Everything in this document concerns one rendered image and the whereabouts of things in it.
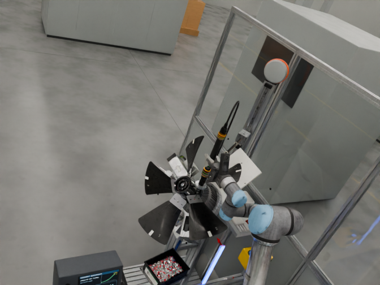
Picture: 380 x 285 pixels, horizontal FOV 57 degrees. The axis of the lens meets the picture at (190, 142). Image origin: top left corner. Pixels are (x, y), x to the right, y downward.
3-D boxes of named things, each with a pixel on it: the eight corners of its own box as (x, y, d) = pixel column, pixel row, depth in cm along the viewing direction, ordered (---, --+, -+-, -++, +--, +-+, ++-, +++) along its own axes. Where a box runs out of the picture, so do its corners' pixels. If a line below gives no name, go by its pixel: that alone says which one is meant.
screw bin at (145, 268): (170, 254, 215) (173, 247, 212) (186, 276, 206) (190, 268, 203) (141, 268, 201) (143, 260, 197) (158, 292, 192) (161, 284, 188)
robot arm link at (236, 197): (232, 210, 170) (238, 197, 165) (221, 194, 177) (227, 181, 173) (244, 208, 174) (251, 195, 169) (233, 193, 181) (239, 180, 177)
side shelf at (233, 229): (236, 198, 280) (237, 195, 278) (261, 232, 255) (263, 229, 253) (211, 201, 267) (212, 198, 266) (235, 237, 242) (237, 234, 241)
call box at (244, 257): (257, 254, 216) (263, 243, 210) (266, 268, 209) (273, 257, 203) (236, 259, 207) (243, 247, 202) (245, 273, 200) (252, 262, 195)
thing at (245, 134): (239, 137, 255) (243, 127, 251) (247, 141, 253) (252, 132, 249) (234, 141, 247) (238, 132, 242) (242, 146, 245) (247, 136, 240)
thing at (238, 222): (237, 216, 257) (238, 214, 256) (248, 231, 247) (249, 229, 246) (228, 217, 253) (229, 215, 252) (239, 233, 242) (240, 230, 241)
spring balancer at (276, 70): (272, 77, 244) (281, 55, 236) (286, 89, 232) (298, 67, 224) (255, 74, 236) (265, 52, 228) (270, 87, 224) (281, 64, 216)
